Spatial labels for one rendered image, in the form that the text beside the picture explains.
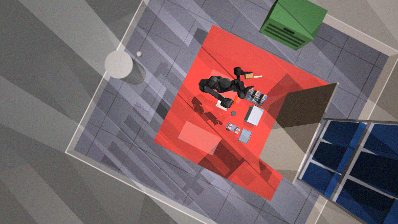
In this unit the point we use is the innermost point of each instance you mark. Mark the tan rectangular block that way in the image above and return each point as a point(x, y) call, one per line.
point(248, 76)

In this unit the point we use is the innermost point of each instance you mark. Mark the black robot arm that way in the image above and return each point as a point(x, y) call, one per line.
point(223, 84)

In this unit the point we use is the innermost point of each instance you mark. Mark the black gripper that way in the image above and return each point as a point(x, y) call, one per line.
point(238, 71)

